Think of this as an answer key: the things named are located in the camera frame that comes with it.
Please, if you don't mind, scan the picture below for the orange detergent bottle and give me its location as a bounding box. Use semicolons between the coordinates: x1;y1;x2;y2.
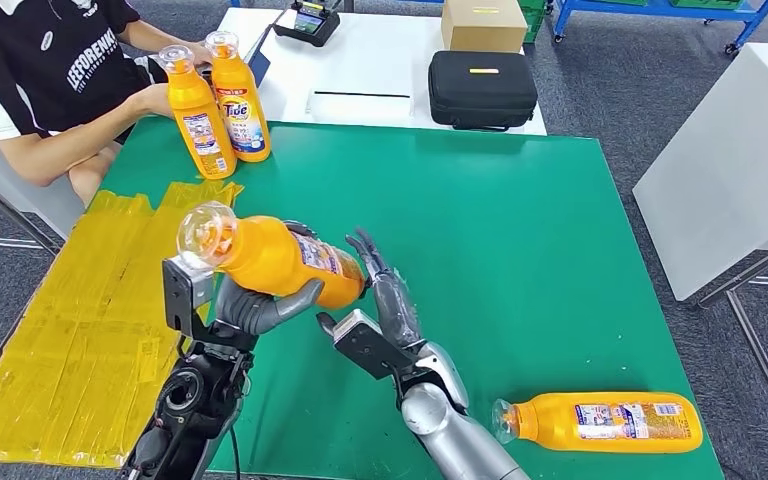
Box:
177;201;367;311
205;30;272;164
158;44;238;181
491;392;705;455

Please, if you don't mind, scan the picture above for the black remote controller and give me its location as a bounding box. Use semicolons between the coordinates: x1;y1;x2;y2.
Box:
272;0;342;48

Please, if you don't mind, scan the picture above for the green plastic crate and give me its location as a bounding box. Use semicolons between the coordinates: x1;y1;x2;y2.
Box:
517;0;548;45
665;0;743;11

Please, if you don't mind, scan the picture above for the white side table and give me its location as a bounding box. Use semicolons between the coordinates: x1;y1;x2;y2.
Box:
632;42;768;458

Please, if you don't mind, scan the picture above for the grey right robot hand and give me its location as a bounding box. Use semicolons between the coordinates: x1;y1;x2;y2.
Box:
346;228;426;352

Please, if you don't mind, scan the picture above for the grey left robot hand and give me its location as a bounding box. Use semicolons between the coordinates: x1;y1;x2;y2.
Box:
214;220;326;338

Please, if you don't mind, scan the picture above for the yellow plastic sheet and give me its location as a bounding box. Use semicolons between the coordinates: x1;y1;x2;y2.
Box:
0;180;246;468

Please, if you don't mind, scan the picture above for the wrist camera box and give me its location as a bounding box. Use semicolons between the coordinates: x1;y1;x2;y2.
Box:
330;309;418;382
161;254;216;346

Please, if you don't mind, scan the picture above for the thin black strip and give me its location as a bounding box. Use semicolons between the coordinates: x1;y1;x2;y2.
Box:
312;91;412;99

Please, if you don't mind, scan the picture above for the tablet with blue cover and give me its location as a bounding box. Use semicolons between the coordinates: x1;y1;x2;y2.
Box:
246;23;273;87

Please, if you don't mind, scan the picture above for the cardboard box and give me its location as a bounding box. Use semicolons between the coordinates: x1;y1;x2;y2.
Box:
440;0;529;54

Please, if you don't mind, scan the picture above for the black carrying case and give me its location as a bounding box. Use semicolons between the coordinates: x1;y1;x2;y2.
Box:
427;50;539;132

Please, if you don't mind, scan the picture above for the green table mat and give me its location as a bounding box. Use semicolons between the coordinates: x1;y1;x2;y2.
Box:
95;117;724;480

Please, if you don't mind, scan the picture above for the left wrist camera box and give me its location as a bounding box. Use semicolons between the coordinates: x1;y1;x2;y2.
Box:
161;254;216;346

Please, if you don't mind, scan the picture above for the person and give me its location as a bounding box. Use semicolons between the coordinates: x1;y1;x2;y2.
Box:
0;0;214;207

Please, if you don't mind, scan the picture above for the person's left hand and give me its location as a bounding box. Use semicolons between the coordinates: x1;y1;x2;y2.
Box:
182;40;214;68

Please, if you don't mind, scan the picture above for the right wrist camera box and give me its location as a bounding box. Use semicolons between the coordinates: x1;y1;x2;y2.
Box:
330;309;418;382

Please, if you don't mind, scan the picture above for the blue wheeled cart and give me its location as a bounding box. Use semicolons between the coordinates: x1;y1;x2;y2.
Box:
548;0;768;56

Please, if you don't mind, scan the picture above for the person's right hand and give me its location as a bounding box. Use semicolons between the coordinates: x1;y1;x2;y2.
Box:
128;83;175;121

